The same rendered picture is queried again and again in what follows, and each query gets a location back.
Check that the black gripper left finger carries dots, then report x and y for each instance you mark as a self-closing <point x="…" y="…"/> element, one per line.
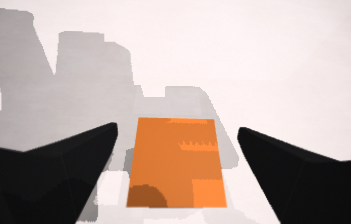
<point x="52" y="183"/>

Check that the orange block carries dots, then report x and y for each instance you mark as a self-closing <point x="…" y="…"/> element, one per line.
<point x="176" y="164"/>

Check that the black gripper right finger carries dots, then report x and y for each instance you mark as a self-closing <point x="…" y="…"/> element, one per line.
<point x="302" y="187"/>

